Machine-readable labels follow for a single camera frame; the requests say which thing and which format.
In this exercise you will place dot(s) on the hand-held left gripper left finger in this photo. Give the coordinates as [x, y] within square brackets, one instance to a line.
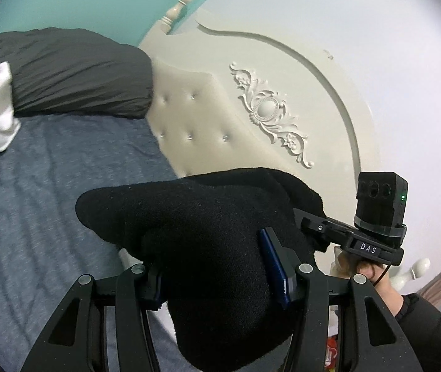
[154, 285]

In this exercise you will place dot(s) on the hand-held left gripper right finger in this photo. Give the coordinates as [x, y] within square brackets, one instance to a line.
[276, 267]

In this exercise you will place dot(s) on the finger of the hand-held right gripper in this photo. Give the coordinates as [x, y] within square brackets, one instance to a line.
[317, 226]

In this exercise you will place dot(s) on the black sweater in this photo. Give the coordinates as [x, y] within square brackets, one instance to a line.
[205, 240]

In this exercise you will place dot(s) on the person's right forearm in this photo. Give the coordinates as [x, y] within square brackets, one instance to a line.
[430, 329]

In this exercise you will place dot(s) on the person's right hand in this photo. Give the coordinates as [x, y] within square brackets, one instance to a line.
[383, 290]

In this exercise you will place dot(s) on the pink curtain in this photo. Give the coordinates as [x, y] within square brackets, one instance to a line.
[437, 290]

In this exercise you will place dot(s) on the cream tufted headboard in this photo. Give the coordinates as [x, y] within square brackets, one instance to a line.
[205, 124]

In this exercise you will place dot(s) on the dark grey long pillow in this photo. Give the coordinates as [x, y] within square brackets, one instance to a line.
[69, 73]

